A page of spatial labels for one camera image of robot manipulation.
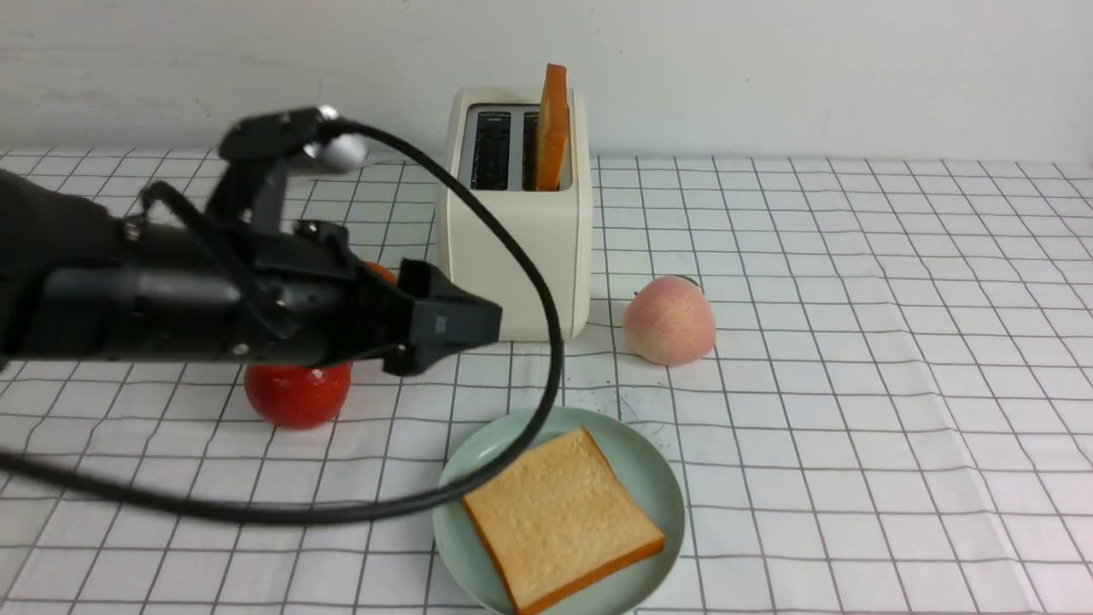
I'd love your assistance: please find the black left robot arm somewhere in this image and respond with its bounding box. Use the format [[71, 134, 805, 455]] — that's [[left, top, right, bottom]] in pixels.
[[3, 167, 502, 375]]

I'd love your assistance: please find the white checkered tablecloth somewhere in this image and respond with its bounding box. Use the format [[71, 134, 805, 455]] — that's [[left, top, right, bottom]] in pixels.
[[3, 156, 1092, 614]]

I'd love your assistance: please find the red apple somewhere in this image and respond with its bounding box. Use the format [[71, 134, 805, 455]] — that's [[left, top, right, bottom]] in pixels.
[[243, 363, 352, 430]]

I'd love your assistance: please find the cream white toaster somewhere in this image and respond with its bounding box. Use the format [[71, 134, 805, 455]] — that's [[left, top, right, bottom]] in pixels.
[[435, 86, 593, 343]]

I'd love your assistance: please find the toast slice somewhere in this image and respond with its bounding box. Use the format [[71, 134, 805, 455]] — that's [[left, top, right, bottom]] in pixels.
[[534, 63, 571, 191], [462, 428, 666, 614]]

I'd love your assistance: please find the black cable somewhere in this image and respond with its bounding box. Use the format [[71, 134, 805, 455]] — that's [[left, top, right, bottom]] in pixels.
[[0, 120, 564, 525]]

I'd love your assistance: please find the orange persimmon with green leaf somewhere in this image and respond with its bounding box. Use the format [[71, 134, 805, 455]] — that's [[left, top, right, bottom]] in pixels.
[[364, 261, 398, 285]]

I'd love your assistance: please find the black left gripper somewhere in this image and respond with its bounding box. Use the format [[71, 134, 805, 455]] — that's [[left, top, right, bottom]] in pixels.
[[124, 218, 503, 377]]

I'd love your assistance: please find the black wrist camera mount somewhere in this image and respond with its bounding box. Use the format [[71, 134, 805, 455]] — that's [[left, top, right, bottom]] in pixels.
[[204, 105, 368, 235]]

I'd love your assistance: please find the pink peach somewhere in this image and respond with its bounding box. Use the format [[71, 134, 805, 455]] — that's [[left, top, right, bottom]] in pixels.
[[623, 275, 716, 366]]

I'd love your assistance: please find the white power cord with plug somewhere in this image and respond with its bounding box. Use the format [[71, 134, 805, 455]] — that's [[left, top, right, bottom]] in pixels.
[[363, 154, 440, 172]]

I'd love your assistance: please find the light green plate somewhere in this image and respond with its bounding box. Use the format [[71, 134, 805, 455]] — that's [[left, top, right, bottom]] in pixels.
[[433, 407, 686, 614]]

